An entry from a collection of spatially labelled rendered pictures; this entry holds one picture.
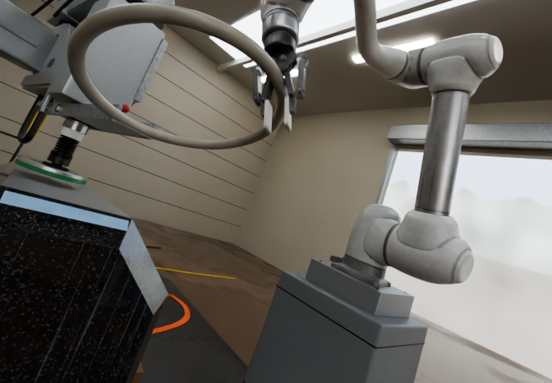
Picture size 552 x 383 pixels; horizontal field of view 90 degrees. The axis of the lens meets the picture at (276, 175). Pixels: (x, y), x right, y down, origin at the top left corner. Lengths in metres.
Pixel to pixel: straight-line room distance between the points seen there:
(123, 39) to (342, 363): 1.31
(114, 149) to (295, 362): 5.78
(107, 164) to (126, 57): 5.19
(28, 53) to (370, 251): 1.75
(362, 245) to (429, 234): 0.23
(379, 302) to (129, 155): 5.94
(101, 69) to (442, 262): 1.28
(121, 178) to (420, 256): 6.02
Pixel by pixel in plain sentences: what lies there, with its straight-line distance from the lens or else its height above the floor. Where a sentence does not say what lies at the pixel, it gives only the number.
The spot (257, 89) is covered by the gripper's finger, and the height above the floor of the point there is 1.21.
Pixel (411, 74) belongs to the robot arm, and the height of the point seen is 1.57.
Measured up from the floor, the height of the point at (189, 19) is 1.22.
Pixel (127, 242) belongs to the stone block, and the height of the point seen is 0.74.
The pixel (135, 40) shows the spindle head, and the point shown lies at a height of 1.42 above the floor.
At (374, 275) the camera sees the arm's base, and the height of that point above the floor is 0.90.
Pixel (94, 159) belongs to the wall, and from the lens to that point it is 6.35.
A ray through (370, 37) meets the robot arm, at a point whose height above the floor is 1.53.
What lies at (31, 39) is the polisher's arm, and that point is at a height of 1.35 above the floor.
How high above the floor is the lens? 0.95
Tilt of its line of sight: 9 degrees up
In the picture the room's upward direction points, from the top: 21 degrees clockwise
